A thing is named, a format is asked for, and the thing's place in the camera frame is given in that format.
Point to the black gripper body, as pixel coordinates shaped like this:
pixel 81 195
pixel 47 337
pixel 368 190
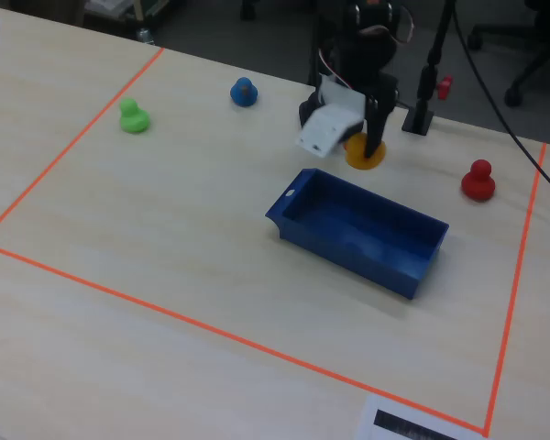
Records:
pixel 381 98

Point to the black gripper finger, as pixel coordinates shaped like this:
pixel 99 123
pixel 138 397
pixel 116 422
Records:
pixel 374 133

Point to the yellow duck toy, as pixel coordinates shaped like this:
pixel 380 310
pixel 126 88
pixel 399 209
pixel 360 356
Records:
pixel 355 156

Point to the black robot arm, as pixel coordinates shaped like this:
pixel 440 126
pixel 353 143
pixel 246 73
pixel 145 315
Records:
pixel 366 32

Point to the blue plastic box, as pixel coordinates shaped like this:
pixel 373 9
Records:
pixel 362 238

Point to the red duck toy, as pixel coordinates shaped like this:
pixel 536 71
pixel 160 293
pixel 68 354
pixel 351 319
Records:
pixel 478 183

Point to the blue duck toy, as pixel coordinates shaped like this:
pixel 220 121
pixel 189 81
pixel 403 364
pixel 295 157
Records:
pixel 244 94

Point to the green duck toy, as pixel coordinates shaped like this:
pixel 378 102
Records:
pixel 134 119

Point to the red stand knob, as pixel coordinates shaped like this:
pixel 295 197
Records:
pixel 445 87

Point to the black office chair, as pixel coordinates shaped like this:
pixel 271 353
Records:
pixel 541 50

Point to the orange tape strip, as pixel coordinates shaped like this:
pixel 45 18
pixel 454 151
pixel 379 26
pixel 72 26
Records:
pixel 73 146
pixel 515 284
pixel 229 338

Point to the clear plastic bottle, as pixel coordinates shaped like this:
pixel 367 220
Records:
pixel 146 36

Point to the paper sheet with black print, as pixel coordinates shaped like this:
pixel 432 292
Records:
pixel 394 419

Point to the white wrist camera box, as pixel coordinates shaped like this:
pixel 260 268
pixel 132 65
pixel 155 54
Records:
pixel 327 126

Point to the black camera stand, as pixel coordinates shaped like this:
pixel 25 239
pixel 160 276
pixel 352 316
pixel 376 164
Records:
pixel 425 91

